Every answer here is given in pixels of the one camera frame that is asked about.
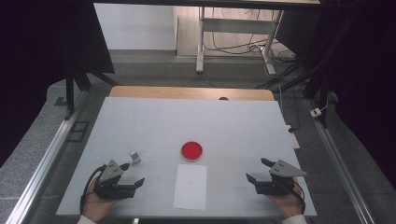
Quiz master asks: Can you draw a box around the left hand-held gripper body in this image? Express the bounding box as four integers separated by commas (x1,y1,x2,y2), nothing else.
94,160,136,200

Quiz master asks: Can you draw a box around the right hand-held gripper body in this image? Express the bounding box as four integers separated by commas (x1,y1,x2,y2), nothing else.
255,160,307,196

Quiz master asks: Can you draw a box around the small blue white stamp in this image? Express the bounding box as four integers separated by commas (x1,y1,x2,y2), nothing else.
129,150,142,164

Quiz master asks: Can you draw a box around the red round ink pad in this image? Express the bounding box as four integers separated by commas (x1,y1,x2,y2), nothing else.
180,141,204,161

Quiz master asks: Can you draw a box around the person's right hand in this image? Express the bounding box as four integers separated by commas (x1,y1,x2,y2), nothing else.
267,177,304,218

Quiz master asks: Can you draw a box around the person's left hand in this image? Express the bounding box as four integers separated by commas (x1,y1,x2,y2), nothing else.
82,181,118,220

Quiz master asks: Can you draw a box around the white paper sheet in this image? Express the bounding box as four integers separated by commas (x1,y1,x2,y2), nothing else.
173,163,208,211

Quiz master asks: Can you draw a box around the black floor plate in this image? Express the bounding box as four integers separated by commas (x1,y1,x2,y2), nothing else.
66,120,91,144

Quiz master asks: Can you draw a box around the white table cover board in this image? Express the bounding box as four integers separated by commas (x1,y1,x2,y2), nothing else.
55,96,318,218

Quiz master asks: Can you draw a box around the black metal stand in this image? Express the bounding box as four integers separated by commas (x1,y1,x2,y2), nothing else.
303,0,359,129
64,62,120,120

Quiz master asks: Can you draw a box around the wooden table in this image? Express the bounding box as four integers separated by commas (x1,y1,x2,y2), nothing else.
108,85,276,102

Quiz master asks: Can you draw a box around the black curtain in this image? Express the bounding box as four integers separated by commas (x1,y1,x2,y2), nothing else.
0,0,116,169
320,0,396,188

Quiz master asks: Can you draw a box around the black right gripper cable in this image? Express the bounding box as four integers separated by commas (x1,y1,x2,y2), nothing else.
290,180,306,216

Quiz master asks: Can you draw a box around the aluminium rail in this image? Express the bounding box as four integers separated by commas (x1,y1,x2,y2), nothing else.
304,98,376,224
6,92,92,224

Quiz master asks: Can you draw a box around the bundle of floor cables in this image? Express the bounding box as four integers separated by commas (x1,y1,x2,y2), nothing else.
204,7,297,63

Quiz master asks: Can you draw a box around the white metal desk frame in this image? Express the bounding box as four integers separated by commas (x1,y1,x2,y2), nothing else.
195,6,285,77

